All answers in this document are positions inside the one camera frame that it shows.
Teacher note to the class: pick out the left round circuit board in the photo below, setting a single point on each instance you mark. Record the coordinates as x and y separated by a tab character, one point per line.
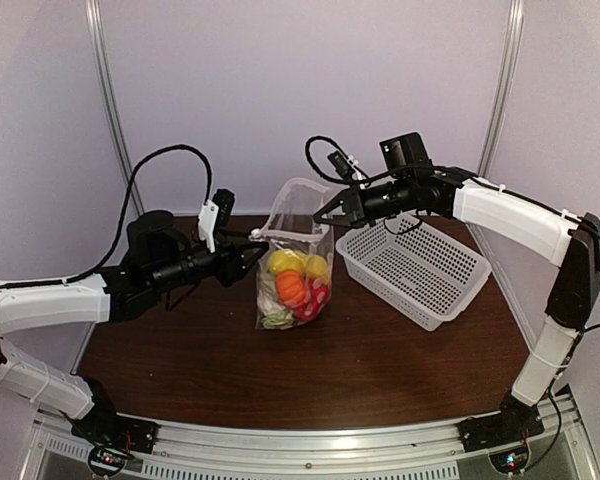
105	461

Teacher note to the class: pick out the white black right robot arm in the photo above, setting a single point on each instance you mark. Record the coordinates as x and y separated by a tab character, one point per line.
412	183

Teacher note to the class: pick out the yellow toy pepper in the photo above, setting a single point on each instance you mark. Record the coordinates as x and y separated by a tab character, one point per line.
285	259

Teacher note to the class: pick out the clear zip top bag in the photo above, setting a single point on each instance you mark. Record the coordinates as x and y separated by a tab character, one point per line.
290	226

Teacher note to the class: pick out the white toy cauliflower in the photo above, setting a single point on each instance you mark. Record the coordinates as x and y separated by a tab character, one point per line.
272	315

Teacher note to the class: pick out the red toy bell pepper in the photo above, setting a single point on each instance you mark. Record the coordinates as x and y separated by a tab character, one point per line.
319	295

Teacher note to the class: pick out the round circuit board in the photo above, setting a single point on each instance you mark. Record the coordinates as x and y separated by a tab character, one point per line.
105	461
510	461

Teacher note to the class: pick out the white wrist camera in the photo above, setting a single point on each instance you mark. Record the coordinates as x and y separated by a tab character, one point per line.
214	214
347	168

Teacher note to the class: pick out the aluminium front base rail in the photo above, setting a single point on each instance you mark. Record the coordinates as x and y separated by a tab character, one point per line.
431	450

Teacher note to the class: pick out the yellow toy banana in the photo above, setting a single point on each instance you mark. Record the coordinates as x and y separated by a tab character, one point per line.
317	267

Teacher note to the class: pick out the left aluminium frame post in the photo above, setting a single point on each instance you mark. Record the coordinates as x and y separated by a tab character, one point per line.
103	71

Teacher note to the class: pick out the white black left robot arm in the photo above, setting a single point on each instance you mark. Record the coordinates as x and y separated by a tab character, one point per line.
159	260

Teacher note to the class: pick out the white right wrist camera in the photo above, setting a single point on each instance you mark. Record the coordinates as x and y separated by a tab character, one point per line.
347	168

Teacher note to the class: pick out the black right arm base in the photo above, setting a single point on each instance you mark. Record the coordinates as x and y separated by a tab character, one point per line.
515	421

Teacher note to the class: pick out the right round circuit board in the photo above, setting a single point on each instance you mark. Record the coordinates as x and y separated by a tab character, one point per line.
510	461

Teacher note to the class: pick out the aluminium frame post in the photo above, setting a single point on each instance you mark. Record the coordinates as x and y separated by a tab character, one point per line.
103	71
509	61

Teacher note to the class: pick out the right aluminium frame post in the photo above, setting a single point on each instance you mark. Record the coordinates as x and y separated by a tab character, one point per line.
509	61

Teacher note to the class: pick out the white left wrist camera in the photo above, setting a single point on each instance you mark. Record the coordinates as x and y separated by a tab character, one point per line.
214	214

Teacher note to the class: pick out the orange toy pumpkin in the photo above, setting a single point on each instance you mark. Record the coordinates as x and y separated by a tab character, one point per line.
291	289

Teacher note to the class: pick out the white perforated plastic basket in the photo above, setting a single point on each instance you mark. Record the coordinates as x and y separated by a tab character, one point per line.
423	273

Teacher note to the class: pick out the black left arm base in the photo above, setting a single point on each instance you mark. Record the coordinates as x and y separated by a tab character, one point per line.
104	426

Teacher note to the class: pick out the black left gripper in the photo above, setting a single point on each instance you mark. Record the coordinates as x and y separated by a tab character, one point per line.
229	261

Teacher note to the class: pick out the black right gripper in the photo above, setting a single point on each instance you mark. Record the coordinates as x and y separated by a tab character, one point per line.
355	208

